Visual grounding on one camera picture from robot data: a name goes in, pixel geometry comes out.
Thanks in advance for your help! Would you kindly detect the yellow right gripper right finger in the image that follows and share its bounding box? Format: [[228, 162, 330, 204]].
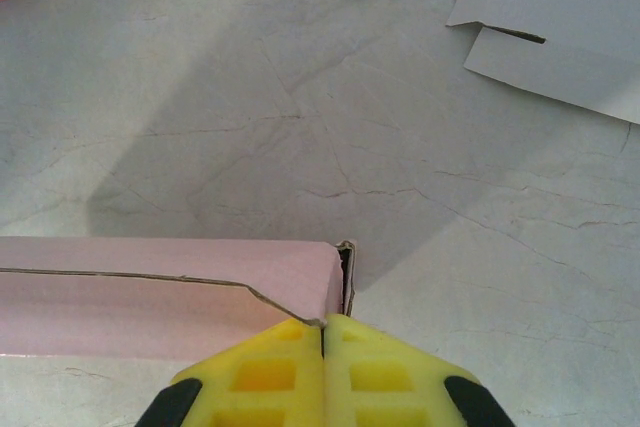
[[323, 314, 516, 427]]

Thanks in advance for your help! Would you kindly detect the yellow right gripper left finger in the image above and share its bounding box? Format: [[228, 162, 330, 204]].
[[134, 319, 326, 427]]

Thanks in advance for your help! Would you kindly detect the pink paper box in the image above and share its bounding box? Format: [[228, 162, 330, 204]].
[[0, 235, 359, 363]]

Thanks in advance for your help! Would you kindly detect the white paper box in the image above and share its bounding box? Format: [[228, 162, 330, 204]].
[[446, 0, 640, 126]]

